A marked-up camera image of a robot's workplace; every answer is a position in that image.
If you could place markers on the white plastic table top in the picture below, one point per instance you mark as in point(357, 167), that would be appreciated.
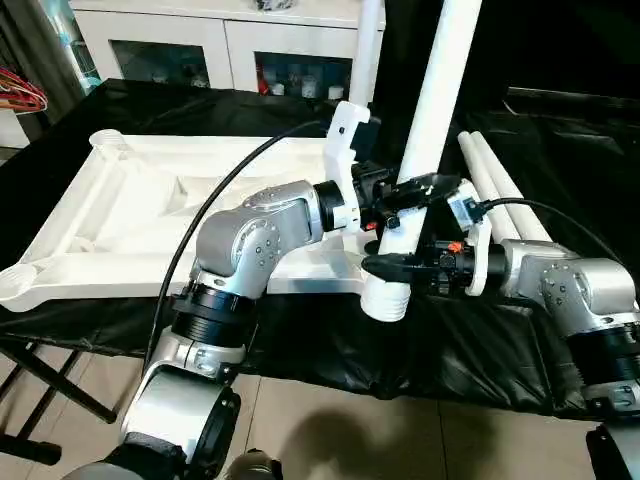
point(125, 225)

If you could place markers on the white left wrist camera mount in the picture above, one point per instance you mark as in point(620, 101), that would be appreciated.
point(342, 150)

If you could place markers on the black horizontal bar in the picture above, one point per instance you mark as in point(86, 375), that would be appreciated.
point(565, 100)

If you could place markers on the dark patterned bundle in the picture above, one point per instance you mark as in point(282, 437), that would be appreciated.
point(269, 4)

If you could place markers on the black plastic mat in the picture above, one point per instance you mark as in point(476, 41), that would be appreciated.
point(100, 110)

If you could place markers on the grey curtain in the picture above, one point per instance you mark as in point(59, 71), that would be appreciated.
point(30, 55)

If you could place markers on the white plastic table leg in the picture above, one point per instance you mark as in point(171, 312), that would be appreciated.
point(367, 50)
point(510, 190)
point(435, 100)
point(480, 175)

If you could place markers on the black folding table frame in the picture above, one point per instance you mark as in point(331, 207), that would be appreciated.
point(55, 385)

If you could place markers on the dark furniture with brass label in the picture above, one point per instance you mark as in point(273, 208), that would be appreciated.
point(550, 40)

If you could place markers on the red box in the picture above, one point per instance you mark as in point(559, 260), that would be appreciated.
point(262, 80)

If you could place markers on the small white jar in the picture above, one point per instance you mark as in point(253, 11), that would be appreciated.
point(277, 89)

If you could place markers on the red orange clothes hangers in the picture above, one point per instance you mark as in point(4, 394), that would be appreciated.
point(20, 90)

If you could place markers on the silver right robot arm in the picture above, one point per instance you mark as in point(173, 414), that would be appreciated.
point(575, 285)

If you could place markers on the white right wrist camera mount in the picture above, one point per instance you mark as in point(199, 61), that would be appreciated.
point(475, 250)

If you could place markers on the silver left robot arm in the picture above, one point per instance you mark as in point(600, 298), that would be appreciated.
point(240, 235)

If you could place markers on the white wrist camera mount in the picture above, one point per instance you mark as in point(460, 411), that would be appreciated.
point(342, 150)
point(475, 250)

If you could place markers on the white glass-door cabinet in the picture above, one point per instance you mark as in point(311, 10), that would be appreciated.
point(225, 40)

